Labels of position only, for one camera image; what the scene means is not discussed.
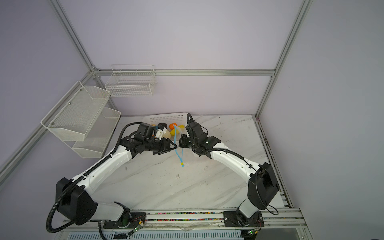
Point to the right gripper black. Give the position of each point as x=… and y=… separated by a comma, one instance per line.
x=184, y=141

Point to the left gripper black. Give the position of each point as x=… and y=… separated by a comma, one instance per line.
x=163, y=146

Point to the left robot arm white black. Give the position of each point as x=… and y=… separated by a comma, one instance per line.
x=74, y=196

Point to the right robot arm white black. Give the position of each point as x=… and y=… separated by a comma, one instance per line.
x=262, y=182

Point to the black round food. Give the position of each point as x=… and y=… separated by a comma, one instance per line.
x=163, y=126

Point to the cream white garlic bulb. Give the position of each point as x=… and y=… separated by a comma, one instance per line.
x=167, y=134

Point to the yellow lemon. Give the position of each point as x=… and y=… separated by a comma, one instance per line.
x=175, y=132

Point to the small orange tangerine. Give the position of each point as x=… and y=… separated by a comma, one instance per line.
x=172, y=126

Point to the white plastic perforated basket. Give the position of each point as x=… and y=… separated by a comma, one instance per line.
x=178, y=118

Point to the lower white mesh shelf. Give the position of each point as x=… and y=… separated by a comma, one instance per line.
x=97, y=141

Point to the white mesh shelf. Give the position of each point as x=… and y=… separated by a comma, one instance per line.
x=72, y=118
x=97, y=141

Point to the upper white mesh shelf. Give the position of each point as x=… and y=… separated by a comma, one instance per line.
x=72, y=118

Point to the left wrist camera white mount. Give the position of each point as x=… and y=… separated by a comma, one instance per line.
x=159, y=133

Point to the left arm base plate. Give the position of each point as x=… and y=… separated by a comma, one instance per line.
x=126, y=221

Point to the white wire wall basket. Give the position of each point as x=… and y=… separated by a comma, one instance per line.
x=132, y=81

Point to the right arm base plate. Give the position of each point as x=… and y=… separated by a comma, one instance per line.
x=237, y=219

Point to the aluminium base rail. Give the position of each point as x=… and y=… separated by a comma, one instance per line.
x=289, y=224

